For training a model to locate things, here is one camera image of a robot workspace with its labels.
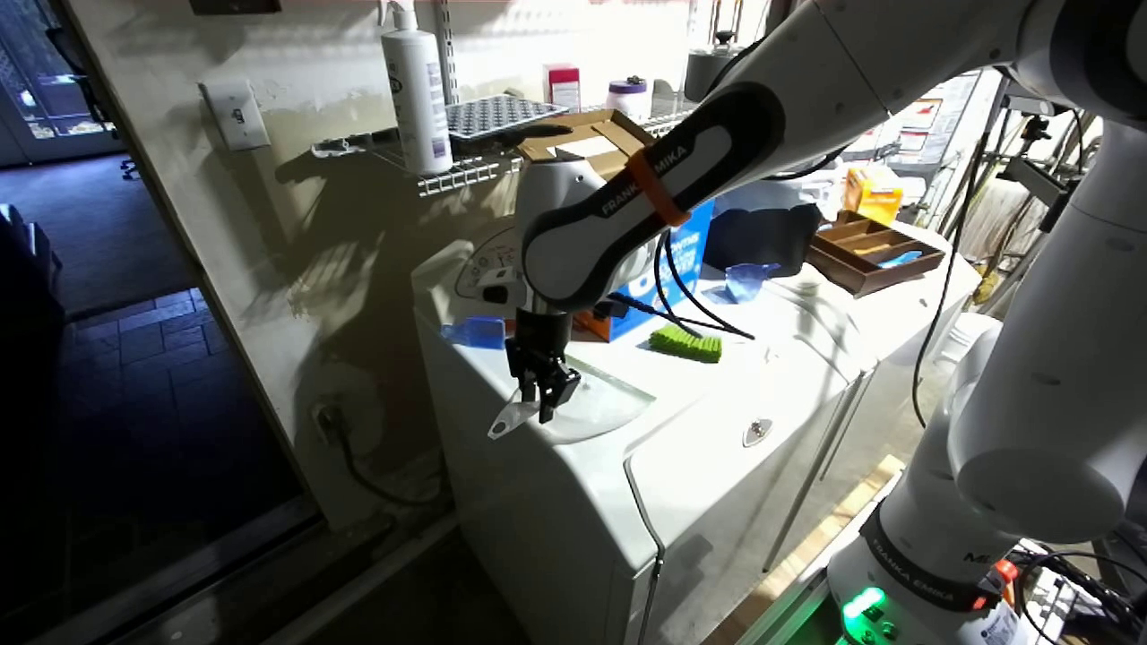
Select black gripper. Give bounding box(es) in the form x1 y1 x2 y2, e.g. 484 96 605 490
507 300 583 425

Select white washing machine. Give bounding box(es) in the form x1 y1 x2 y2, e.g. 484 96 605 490
409 237 883 645

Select pink box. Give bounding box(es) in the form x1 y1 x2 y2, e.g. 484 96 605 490
545 63 583 116

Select yellow box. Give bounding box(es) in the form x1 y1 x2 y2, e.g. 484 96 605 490
839 163 907 228

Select blue cloth piece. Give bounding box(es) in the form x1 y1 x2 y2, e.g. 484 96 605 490
440 312 512 355

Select black trash bin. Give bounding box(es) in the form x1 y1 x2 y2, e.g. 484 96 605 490
704 204 824 277

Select grey dotted mat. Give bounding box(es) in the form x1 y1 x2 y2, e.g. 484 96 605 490
446 94 568 139

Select white jar purple lid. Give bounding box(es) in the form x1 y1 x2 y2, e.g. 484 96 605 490
605 77 658 127

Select light wooden board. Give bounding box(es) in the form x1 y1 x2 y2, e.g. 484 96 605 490
704 452 911 645

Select tall white bottle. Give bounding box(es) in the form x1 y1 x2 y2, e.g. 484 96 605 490
378 0 454 180

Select cylindrical spray can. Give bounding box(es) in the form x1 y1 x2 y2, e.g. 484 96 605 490
683 31 747 106

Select dark wooden tray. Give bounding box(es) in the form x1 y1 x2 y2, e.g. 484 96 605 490
807 212 946 300

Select white dryer machine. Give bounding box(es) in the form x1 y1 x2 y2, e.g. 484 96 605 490
764 220 986 578

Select green lit floor device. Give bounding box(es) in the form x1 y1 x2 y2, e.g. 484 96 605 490
764 570 903 645

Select white paper sign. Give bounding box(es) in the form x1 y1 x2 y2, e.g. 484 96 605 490
839 72 981 164

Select green brush white handle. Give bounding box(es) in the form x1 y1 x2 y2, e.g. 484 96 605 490
644 327 727 367

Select black wall power cable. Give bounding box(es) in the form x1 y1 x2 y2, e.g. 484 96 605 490
313 398 451 516

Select white wire shelf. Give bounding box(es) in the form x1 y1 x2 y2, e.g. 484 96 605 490
313 94 767 200

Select white wall outlet plate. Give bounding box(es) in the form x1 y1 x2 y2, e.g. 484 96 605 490
196 77 273 154

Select metal camera stand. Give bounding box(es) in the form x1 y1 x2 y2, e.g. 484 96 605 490
954 68 1088 300

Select colourful wire bundle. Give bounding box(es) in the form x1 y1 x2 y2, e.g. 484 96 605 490
979 535 1147 645

